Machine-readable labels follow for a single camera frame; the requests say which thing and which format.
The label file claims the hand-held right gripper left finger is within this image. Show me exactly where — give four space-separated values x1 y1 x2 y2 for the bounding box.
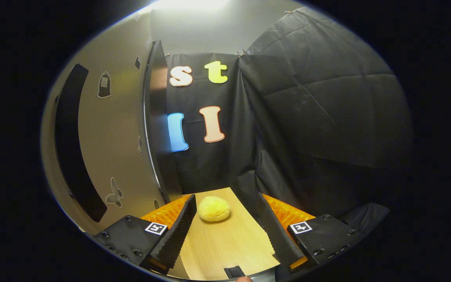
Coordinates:
92 194 197 275

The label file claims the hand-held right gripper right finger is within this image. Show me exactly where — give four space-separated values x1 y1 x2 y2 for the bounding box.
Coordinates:
257 192 363 271

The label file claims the black door handle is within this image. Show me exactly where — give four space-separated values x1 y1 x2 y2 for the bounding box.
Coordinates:
54 63 108 223

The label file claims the long ceiling light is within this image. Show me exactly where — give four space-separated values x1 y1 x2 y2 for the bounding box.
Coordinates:
153 0 230 11

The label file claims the grey cabinet door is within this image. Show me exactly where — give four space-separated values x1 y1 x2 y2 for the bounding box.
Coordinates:
41 12 167 235

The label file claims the yellow bun toy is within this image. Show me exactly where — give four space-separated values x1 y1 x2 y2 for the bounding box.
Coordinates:
197 196 231 222

